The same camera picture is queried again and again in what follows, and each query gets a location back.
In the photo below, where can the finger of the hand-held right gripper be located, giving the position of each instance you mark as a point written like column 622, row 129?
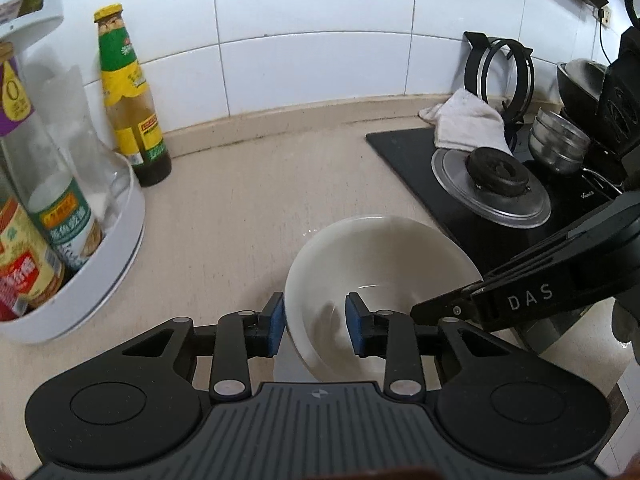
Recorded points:
column 440, row 307

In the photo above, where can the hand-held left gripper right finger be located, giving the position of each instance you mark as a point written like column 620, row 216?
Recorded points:
column 355, row 325

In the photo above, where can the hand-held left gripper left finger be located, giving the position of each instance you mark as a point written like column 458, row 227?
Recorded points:
column 276, row 325

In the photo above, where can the white ceramic bowl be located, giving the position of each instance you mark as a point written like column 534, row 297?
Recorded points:
column 380, row 255

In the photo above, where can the stack of steel bowls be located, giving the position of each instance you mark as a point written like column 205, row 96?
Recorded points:
column 555, row 145

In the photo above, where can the steel pot lid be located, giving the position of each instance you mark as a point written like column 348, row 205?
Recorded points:
column 520, row 210

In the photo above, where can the black lid knob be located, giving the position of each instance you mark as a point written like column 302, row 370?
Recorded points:
column 495, row 172

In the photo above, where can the white two-tier condiment rack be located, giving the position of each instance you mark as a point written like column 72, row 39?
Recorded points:
column 115, row 240

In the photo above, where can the white towel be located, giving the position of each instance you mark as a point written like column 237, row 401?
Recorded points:
column 465, row 120

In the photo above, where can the clear glass bottle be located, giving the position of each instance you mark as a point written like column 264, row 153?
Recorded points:
column 95, row 180

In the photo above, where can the green label jar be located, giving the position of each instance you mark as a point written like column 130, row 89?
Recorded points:
column 65, row 220

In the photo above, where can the black wok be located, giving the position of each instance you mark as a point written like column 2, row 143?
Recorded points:
column 580, row 85

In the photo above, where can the red yellow label jar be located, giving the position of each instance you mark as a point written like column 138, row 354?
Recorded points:
column 25, row 260

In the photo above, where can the green yellow label sauce bottle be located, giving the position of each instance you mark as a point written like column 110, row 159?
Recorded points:
column 130, row 90

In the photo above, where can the purple label clear bottle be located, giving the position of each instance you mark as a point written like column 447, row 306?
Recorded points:
column 12, row 95

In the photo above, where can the wall power outlet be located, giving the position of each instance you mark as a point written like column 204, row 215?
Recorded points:
column 606, row 15

